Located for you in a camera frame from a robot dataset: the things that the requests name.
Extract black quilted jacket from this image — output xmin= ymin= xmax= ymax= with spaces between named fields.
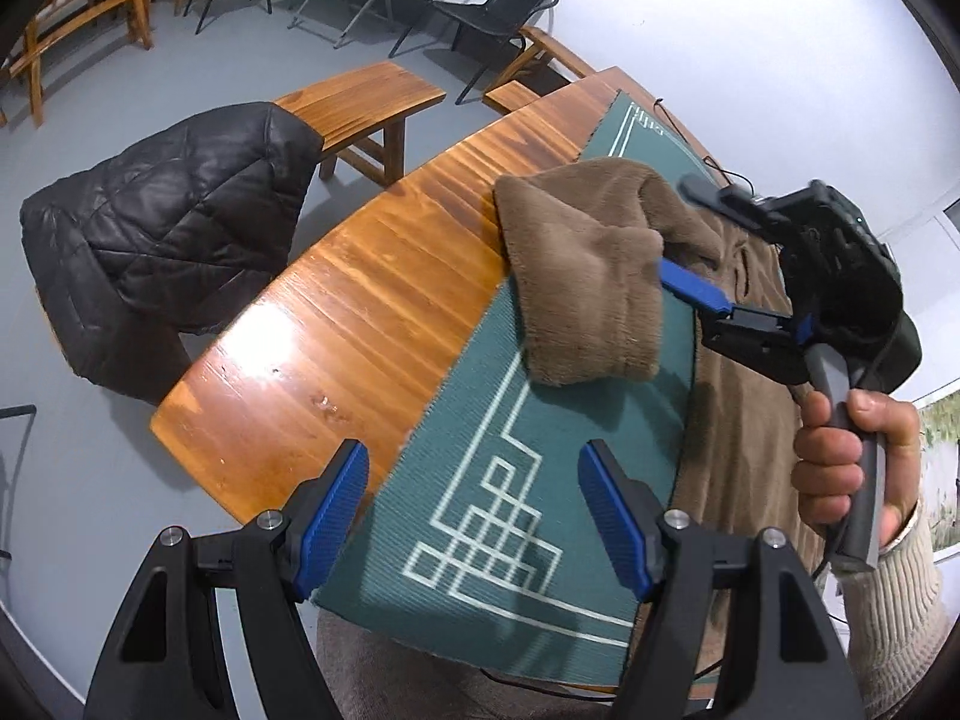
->
xmin=19 ymin=100 xmax=325 ymax=402

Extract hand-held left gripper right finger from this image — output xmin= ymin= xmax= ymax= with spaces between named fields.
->
xmin=577 ymin=439 xmax=867 ymax=720

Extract wooden armchair behind table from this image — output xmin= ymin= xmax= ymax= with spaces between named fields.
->
xmin=484 ymin=25 xmax=602 ymax=118

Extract person's right forearm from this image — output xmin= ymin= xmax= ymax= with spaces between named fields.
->
xmin=825 ymin=499 xmax=950 ymax=720

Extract wooden bench with backrest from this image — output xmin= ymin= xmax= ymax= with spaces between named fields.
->
xmin=0 ymin=0 xmax=163 ymax=128

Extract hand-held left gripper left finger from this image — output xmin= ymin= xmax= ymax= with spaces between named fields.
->
xmin=84 ymin=439 xmax=371 ymax=720

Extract green patterned table mat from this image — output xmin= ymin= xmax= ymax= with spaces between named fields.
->
xmin=311 ymin=86 xmax=743 ymax=685

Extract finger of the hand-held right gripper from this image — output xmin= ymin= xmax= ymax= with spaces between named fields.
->
xmin=679 ymin=174 xmax=785 ymax=242
xmin=658 ymin=256 xmax=811 ymax=385

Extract thin black cable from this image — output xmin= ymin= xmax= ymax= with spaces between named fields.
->
xmin=651 ymin=94 xmax=755 ymax=193

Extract person's right hand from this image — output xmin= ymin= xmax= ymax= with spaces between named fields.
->
xmin=791 ymin=388 xmax=923 ymax=550

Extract brown fleece sweater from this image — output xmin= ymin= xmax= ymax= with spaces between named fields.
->
xmin=493 ymin=156 xmax=833 ymax=683

